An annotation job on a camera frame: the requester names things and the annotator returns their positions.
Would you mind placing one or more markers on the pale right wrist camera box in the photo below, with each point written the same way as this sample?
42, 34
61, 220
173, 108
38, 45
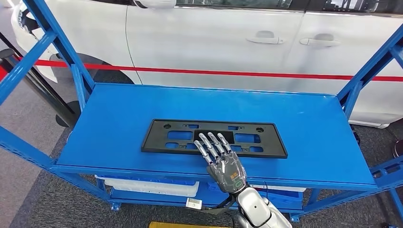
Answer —
193, 203

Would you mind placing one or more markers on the round black stanchion base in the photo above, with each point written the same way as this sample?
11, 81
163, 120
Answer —
399, 148

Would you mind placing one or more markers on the black plastic plate frame part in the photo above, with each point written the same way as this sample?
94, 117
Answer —
156, 138

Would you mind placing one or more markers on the red barrier belt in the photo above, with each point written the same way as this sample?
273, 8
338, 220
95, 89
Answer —
220, 72

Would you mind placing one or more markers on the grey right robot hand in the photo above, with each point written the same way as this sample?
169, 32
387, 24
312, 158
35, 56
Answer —
228, 176

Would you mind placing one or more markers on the white car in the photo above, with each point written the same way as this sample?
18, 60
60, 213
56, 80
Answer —
204, 41

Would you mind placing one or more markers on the large blue metal shelf rack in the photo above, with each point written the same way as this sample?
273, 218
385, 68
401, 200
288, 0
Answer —
126, 126

